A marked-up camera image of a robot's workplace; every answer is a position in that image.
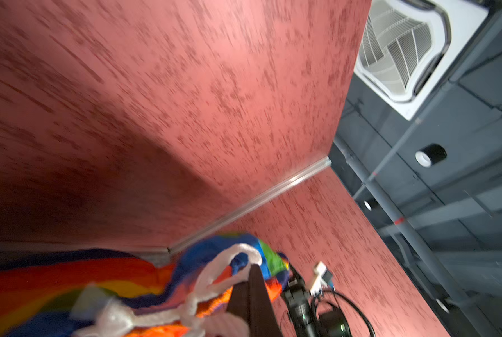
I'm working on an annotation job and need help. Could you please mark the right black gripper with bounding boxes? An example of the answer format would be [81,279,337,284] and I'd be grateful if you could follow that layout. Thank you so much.
[281,265,318,337]

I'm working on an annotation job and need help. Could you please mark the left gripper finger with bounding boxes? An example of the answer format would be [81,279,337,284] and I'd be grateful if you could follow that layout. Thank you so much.
[227,265,282,337]

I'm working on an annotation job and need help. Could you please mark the colourful blue orange shorts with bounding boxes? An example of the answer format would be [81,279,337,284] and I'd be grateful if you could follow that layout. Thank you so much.
[0,233,289,336]

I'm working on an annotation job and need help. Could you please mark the right corner aluminium profile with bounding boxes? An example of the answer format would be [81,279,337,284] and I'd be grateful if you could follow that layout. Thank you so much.
[167,156,331,256]

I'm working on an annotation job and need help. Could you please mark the grey ceiling pipe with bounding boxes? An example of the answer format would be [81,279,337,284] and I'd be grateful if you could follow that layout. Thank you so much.
[334,136,500,336]

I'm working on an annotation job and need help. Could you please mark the black cylindrical ceiling spotlight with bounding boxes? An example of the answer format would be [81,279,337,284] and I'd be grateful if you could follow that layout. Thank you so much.
[415,144,447,168]

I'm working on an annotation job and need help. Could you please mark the white ceiling air conditioner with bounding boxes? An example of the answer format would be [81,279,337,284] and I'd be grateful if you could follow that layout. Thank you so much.
[354,0,489,121]

